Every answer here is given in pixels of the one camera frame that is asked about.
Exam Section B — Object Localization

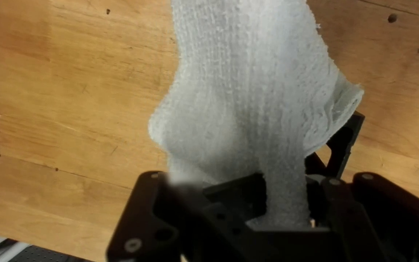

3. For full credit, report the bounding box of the white cloth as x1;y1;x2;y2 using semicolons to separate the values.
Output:
148;0;366;230

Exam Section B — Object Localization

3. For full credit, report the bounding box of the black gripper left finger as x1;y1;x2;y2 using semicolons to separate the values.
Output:
106;170;269;262

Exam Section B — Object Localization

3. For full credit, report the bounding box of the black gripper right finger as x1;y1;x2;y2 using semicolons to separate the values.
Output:
266;111;419;262

